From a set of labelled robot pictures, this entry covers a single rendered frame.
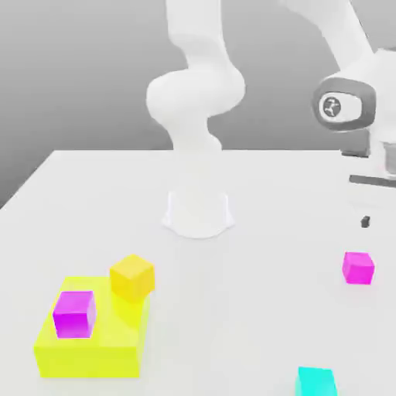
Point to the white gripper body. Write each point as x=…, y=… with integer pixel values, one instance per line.
x=376, y=190

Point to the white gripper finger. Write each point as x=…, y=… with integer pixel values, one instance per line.
x=365, y=221

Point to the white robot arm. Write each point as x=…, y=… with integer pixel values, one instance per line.
x=195, y=92

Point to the small magenta cube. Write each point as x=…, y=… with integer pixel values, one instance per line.
x=357, y=268

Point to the small cyan cube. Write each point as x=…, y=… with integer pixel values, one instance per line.
x=315, y=382

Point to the small orange cube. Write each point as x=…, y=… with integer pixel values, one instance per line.
x=131, y=278

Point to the small purple cube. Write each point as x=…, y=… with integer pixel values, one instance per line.
x=72, y=315

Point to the large yellow box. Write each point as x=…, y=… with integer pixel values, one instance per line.
x=92, y=355

